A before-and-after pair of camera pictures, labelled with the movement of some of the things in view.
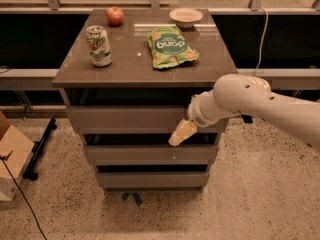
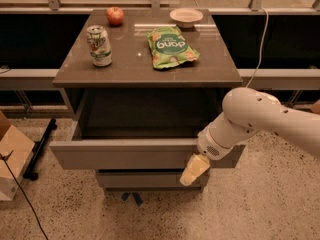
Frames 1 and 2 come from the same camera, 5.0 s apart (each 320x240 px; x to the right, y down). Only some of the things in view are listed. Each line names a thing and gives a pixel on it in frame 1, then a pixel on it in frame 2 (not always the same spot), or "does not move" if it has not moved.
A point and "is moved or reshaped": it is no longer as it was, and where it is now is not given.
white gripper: (196, 114) to (208, 147)
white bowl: (185, 17) does not move
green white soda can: (99, 45) does not move
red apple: (114, 16) does not move
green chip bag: (169, 47) does not move
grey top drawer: (132, 120) is moved or reshaped
